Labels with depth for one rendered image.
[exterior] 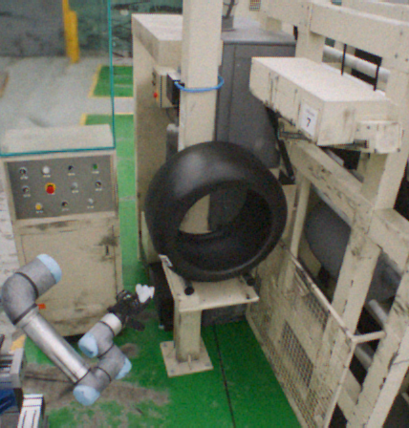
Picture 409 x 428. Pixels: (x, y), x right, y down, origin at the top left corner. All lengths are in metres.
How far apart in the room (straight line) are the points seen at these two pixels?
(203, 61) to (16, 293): 1.12
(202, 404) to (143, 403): 0.32
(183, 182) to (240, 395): 1.45
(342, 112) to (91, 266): 1.66
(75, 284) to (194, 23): 1.56
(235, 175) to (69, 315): 1.52
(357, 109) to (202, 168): 0.59
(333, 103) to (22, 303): 1.14
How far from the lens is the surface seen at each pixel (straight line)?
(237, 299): 2.06
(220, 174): 1.67
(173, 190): 1.68
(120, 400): 2.69
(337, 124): 1.47
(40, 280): 1.58
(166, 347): 2.91
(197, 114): 1.95
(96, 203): 2.44
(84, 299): 2.74
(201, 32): 1.87
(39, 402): 2.46
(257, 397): 2.73
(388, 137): 1.48
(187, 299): 1.95
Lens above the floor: 2.15
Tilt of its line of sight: 31 degrees down
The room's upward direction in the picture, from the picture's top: 4 degrees clockwise
